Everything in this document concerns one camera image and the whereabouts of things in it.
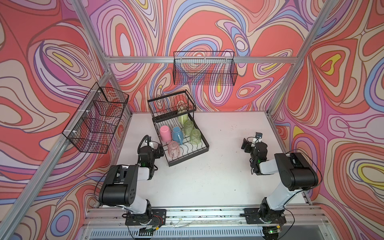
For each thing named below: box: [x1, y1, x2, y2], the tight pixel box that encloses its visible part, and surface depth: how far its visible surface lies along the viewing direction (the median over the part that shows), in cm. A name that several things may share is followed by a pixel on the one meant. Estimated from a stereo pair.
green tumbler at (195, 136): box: [190, 128, 201, 145], surface depth 98 cm
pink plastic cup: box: [160, 125, 171, 142], surface depth 97 cm
